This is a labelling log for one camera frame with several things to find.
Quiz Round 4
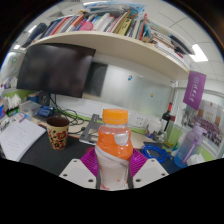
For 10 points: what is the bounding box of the coiled blue cable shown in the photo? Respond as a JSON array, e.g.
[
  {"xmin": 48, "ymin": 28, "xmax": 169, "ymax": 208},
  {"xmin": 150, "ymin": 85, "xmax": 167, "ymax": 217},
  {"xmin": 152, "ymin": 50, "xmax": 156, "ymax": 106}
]
[{"xmin": 139, "ymin": 143, "xmax": 173, "ymax": 164}]

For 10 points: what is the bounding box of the black computer monitor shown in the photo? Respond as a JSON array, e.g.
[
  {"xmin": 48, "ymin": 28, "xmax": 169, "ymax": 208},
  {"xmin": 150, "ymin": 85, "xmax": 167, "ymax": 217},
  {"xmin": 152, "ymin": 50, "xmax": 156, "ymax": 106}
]
[{"xmin": 16, "ymin": 43, "xmax": 97, "ymax": 108}]

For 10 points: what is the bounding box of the group photo poster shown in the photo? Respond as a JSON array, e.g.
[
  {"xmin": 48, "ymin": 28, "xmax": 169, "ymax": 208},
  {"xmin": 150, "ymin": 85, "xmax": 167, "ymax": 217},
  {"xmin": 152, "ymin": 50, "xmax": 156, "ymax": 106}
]
[{"xmin": 189, "ymin": 99, "xmax": 224, "ymax": 148}]

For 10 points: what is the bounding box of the black cable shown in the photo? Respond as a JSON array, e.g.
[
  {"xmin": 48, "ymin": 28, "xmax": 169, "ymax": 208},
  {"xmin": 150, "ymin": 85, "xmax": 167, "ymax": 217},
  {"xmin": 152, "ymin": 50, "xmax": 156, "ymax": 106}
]
[{"xmin": 49, "ymin": 94, "xmax": 101, "ymax": 136}]

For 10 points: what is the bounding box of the clear plastic box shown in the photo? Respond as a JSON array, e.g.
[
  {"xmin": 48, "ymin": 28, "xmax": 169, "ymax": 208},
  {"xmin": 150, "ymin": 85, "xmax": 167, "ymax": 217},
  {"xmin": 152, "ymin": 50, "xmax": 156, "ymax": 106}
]
[{"xmin": 19, "ymin": 100, "xmax": 42, "ymax": 118}]

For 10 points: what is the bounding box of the dark blue mat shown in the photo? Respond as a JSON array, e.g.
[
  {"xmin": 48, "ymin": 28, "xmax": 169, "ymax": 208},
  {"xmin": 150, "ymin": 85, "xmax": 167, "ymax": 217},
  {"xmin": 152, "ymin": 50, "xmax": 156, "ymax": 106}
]
[{"xmin": 156, "ymin": 156, "xmax": 183, "ymax": 175}]

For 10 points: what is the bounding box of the white wall socket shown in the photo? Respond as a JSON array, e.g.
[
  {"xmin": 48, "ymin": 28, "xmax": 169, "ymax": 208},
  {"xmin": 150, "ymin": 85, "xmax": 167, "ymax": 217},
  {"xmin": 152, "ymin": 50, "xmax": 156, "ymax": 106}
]
[{"xmin": 134, "ymin": 114, "xmax": 147, "ymax": 128}]

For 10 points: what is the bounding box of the white paper sheet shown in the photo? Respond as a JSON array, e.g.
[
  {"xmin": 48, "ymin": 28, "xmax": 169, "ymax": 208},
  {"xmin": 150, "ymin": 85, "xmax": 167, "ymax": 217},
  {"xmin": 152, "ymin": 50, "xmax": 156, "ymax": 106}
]
[{"xmin": 0, "ymin": 118, "xmax": 47, "ymax": 163}]

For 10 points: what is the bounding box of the white shelf with books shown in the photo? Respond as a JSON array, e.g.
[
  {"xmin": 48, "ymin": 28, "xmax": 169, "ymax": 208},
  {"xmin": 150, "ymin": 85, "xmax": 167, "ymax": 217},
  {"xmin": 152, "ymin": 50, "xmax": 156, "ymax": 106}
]
[{"xmin": 21, "ymin": 1, "xmax": 196, "ymax": 81}]

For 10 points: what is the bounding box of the translucent purple water bottle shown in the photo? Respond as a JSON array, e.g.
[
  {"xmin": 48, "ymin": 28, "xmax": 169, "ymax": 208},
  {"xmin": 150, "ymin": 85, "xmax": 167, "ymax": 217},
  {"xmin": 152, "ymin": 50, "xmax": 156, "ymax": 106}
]
[{"xmin": 173, "ymin": 122, "xmax": 204, "ymax": 169}]

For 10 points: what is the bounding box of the blue circuit board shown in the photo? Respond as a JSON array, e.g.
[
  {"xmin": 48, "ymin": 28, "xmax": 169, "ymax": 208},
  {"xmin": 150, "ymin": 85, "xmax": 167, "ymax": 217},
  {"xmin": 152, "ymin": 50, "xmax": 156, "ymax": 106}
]
[{"xmin": 37, "ymin": 105, "xmax": 54, "ymax": 118}]

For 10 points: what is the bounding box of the white tissue pack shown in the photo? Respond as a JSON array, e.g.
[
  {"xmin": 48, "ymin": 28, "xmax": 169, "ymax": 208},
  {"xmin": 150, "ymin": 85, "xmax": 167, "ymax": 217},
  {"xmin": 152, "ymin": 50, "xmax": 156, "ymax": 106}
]
[{"xmin": 4, "ymin": 93, "xmax": 22, "ymax": 116}]

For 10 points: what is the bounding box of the purple pennant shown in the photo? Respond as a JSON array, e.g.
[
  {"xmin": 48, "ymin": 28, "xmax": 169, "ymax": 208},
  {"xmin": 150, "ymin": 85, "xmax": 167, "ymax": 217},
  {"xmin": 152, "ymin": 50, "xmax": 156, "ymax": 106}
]
[{"xmin": 182, "ymin": 70, "xmax": 207, "ymax": 111}]

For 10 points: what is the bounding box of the white jar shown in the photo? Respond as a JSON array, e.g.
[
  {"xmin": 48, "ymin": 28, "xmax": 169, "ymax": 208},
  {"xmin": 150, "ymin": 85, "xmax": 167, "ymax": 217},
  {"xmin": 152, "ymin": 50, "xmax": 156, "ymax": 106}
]
[{"xmin": 146, "ymin": 118, "xmax": 163, "ymax": 136}]

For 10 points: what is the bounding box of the grey metal laptop stand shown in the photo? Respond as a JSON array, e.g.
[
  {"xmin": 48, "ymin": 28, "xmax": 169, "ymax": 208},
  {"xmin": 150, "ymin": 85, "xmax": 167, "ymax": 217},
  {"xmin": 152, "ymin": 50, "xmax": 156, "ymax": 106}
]
[{"xmin": 79, "ymin": 113, "xmax": 104, "ymax": 146}]

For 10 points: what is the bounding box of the white crumpled bag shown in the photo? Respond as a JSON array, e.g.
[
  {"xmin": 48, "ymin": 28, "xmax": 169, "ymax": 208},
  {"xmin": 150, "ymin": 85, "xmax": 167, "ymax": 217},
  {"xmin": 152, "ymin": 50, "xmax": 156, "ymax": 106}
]
[{"xmin": 186, "ymin": 153, "xmax": 205, "ymax": 167}]

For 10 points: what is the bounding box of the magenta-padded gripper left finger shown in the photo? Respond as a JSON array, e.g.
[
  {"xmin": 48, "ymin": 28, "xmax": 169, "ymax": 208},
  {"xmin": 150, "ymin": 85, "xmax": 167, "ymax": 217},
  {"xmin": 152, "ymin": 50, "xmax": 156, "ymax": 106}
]
[{"xmin": 59, "ymin": 146, "xmax": 101, "ymax": 190}]

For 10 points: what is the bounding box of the black desk mat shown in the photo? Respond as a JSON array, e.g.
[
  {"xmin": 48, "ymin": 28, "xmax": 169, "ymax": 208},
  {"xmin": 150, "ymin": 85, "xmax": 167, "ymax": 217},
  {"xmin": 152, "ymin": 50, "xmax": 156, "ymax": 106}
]
[{"xmin": 19, "ymin": 131, "xmax": 101, "ymax": 177}]

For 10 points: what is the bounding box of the floral patterned mug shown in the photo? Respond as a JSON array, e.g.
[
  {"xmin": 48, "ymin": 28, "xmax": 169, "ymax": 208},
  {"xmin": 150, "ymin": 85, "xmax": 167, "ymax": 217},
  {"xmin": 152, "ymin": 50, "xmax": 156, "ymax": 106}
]
[{"xmin": 45, "ymin": 115, "xmax": 71, "ymax": 151}]

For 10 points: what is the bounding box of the dark wine bottle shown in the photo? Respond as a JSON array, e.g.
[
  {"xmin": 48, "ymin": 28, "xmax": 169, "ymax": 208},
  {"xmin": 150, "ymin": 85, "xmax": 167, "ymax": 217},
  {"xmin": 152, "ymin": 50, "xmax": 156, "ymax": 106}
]
[{"xmin": 161, "ymin": 102, "xmax": 174, "ymax": 133}]

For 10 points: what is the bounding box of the orange-capped drink bottle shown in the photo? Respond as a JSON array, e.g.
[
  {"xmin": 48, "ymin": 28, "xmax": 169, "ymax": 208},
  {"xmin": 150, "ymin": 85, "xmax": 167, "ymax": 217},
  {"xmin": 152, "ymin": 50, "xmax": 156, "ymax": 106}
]
[{"xmin": 94, "ymin": 108, "xmax": 134, "ymax": 192}]

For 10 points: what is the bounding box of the dark wall panel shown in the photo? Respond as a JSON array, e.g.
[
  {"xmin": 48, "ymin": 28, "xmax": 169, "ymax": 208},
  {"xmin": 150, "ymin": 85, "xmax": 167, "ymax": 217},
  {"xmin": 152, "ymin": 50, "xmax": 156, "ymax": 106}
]
[{"xmin": 83, "ymin": 61, "xmax": 108, "ymax": 98}]

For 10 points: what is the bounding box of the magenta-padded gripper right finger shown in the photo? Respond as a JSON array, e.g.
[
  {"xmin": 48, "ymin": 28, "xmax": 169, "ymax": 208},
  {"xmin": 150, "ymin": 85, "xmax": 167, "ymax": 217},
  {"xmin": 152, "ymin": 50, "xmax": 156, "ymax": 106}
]
[{"xmin": 126, "ymin": 148, "xmax": 169, "ymax": 190}]

